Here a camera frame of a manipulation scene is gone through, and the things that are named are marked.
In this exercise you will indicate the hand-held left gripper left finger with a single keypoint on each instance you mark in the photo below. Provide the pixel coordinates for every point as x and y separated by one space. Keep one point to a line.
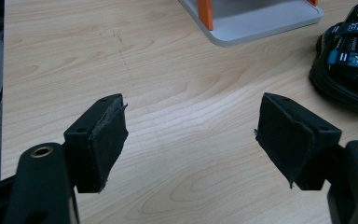
96 146

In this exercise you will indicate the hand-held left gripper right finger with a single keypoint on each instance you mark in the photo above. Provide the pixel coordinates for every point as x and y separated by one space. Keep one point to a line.
289 140

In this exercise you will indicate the grey tray with orange posts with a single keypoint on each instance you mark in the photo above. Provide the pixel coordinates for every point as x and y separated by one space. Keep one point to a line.
251 21

